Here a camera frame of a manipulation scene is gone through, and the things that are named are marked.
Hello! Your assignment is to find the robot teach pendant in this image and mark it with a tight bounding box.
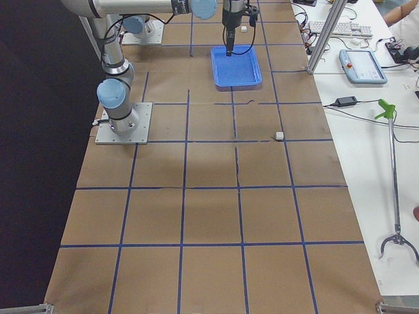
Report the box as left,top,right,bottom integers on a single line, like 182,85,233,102
338,50,388,85

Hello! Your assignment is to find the green handled reacher grabber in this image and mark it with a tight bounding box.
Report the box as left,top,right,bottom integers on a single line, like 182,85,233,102
375,99,418,265

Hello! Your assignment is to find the black device on desk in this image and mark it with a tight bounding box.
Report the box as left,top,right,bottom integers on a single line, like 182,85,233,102
384,41,418,69

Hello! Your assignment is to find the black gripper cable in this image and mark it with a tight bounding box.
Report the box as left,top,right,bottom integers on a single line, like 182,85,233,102
232,3,259,56

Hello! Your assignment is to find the person in white shirt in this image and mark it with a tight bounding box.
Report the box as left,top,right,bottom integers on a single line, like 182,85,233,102
383,0,418,47

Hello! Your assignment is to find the black power adapter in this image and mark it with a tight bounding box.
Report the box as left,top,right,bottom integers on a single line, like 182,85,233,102
335,96,358,107

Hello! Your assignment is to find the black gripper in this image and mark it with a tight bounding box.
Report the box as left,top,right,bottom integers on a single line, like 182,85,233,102
222,0,246,56

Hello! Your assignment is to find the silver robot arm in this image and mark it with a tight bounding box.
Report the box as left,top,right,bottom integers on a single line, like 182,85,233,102
62,1,217,135
122,1,259,57

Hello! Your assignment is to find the white computer keyboard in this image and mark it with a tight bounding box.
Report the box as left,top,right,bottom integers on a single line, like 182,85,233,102
308,21,373,39

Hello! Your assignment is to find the aluminium frame post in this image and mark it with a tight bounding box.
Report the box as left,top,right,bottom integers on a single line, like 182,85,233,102
306,0,347,74

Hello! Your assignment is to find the blue plastic tray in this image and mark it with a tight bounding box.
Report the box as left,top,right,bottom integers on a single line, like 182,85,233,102
211,45,263,88

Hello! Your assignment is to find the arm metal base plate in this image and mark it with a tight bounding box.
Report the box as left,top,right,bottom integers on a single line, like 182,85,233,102
122,20,164,46
95,103,153,145

